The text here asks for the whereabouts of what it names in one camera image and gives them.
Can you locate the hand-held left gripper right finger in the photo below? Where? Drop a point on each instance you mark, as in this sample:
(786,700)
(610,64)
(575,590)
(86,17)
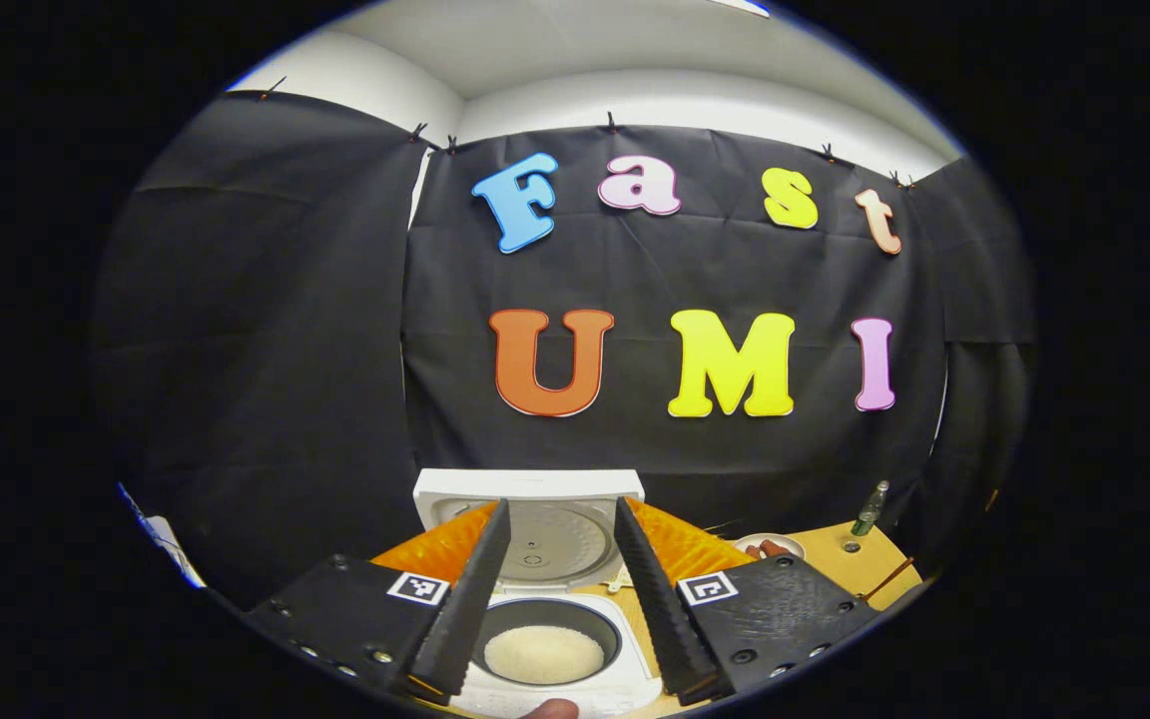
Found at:
(670,619)

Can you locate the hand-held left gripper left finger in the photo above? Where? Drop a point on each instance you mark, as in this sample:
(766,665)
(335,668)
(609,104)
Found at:
(465,619)

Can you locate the white rice heap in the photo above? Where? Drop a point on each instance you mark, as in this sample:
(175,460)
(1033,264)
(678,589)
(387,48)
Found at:
(545,654)

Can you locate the white rice cooker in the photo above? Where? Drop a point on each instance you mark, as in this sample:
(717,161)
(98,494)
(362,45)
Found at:
(555,544)

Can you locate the small white plate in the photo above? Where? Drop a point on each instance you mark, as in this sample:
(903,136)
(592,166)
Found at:
(780,537)

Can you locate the green glass bottle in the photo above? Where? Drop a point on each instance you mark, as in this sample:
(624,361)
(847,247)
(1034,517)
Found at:
(870,509)

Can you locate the white device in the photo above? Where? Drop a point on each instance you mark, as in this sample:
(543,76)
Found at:
(176,554)

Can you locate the black backdrop cloth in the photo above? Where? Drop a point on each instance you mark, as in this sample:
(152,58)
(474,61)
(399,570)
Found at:
(635,270)

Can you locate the ceiling light panel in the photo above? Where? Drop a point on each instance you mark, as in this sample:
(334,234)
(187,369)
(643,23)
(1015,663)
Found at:
(743,6)

